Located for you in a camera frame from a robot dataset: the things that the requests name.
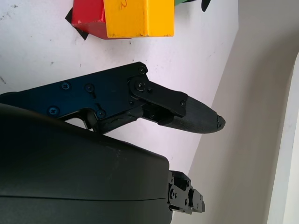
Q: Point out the yellow cube block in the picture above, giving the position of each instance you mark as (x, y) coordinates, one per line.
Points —
(140, 16)

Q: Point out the red cube block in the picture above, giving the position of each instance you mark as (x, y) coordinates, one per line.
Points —
(88, 16)

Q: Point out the green cube block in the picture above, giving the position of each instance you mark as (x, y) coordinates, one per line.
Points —
(178, 2)

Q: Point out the black tape strip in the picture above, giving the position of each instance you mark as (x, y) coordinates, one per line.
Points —
(69, 16)

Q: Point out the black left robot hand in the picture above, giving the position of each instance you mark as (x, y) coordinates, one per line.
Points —
(205, 4)

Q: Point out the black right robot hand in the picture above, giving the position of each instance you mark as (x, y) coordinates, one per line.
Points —
(81, 175)

